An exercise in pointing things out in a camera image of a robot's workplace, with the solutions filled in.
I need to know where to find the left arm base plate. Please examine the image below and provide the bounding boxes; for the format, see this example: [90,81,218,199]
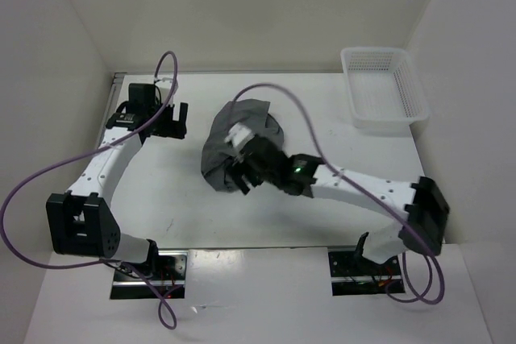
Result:
[110,250,189,300]

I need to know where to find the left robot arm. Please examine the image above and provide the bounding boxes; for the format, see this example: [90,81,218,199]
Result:
[46,80,188,280]

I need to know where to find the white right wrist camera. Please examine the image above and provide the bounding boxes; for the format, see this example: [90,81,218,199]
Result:
[224,122,255,152]

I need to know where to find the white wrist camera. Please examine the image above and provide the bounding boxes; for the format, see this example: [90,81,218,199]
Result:
[154,77,177,95]
[224,122,255,152]

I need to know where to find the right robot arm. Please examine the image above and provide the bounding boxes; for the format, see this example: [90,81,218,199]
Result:
[225,134,450,274]

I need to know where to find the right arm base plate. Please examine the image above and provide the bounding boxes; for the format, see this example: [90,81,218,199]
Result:
[327,247,406,296]

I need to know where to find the white plastic basket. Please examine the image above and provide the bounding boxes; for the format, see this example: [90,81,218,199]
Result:
[340,47,429,132]

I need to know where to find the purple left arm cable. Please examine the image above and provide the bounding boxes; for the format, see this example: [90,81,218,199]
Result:
[0,51,181,330]

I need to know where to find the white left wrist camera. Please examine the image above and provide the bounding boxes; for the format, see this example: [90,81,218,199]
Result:
[154,77,177,95]

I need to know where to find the grey shorts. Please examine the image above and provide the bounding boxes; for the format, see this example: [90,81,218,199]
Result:
[201,99,285,193]

